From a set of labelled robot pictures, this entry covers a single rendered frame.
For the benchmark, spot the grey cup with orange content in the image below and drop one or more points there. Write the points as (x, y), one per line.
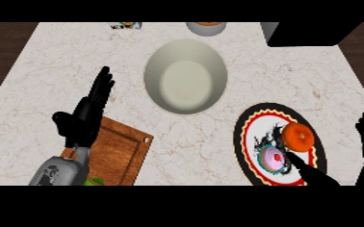
(206, 29)

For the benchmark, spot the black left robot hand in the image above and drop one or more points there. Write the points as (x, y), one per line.
(84, 118)

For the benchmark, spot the green vegetable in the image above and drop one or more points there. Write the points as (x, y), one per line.
(95, 182)

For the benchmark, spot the pink frosted cupcake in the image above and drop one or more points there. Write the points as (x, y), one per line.
(272, 158)

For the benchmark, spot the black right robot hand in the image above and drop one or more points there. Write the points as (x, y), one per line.
(309, 173)

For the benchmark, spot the pale grey bowl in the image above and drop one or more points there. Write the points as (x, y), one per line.
(185, 77)

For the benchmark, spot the black appliance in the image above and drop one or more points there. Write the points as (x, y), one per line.
(308, 33)

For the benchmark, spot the brown wooden cutting board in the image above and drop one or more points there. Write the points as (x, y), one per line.
(118, 154)

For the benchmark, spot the black-rimmed patterned plate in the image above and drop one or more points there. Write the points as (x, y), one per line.
(250, 138)

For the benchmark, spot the orange squash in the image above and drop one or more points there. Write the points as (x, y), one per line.
(297, 137)

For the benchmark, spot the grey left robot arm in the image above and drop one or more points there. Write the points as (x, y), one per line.
(61, 171)

